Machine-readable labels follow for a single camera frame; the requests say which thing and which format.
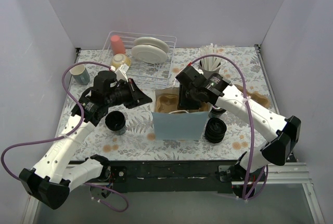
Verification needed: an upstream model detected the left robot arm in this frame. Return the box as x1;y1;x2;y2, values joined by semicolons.
19;71;152;209

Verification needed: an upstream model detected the pink plastic cup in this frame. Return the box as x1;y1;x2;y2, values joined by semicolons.
110;35;126;55

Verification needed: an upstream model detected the white wire dish rack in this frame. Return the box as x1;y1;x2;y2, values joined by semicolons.
98;31;177;89

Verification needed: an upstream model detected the bundle of white straws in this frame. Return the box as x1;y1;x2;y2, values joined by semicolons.
199;43;227;70

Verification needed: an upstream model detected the light blue paper bag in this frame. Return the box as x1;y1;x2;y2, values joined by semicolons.
152;87;211;140

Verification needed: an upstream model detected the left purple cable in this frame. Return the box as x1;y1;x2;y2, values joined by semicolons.
1;61;112;183

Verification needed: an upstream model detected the brown cardboard cup carrier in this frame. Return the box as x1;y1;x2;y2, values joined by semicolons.
247;91;270;109

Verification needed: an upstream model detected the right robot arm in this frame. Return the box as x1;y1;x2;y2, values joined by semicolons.
176;65;301;181

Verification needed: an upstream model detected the floral table mat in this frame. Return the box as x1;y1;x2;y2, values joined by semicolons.
50;46;291;161

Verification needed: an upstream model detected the rear white plate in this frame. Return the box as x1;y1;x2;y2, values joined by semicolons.
133;37;170;53

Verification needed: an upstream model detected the front white plate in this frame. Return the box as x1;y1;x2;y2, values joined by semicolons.
131;45;168;63

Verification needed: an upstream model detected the stack of black lids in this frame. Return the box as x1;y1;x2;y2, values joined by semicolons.
204;117;227;143

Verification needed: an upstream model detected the dark coffee cup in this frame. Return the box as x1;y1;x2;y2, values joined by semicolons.
105;111;126;136
209;106;226;118

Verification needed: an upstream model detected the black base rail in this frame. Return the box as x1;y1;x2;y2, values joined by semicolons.
102;160;246;193

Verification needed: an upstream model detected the small white mug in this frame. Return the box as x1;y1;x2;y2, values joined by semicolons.
69;64;90;85

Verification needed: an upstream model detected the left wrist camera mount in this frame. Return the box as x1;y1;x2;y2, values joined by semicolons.
110;63;129;82

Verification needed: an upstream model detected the yellow patterned bowl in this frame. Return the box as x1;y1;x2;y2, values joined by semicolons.
110;54;131;69

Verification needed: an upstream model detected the grey straw holder cup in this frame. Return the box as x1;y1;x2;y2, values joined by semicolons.
199;60;221;78

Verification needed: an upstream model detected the white plate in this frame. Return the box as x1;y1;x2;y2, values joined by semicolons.
131;45;168;63
133;37;170;53

